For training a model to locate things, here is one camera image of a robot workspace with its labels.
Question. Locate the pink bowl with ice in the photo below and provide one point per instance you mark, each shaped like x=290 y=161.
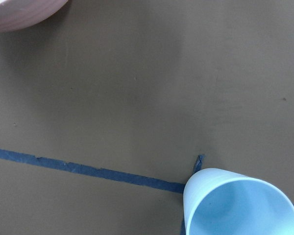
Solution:
x=19 y=14

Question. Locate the blue plastic cup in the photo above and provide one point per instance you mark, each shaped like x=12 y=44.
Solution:
x=220 y=202

